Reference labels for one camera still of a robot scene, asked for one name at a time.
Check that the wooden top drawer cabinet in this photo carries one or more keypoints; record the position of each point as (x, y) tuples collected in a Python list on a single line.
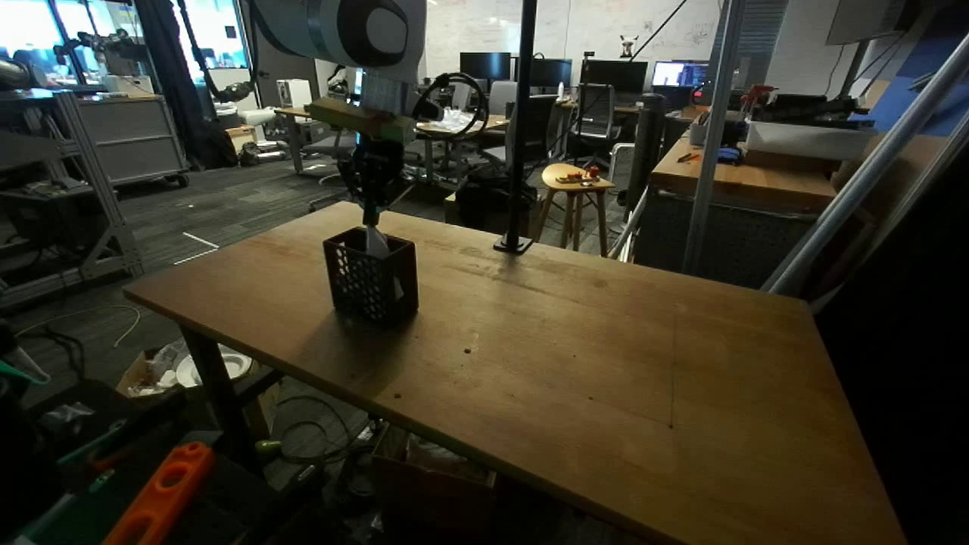
[(754, 217)]

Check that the orange plastic tool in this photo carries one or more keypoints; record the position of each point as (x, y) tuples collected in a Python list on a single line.
[(164, 498)]

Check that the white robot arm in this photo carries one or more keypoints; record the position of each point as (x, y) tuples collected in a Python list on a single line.
[(386, 45)]

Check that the round wooden stool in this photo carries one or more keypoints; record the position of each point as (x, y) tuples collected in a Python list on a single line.
[(574, 192)]

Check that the silver diagonal metal pole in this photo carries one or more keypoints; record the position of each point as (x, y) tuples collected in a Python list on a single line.
[(791, 272)]

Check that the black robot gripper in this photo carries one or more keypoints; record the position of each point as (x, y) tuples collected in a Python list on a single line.
[(373, 177)]

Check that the black plastic crate box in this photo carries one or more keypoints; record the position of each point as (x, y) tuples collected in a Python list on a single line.
[(376, 288)]

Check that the grey metal shelf cart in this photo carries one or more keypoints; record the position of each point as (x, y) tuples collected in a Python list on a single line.
[(64, 158)]

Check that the light grey cloth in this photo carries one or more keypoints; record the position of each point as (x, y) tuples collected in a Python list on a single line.
[(376, 244)]

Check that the black vertical pole stand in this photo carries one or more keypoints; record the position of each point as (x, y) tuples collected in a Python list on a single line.
[(517, 240)]

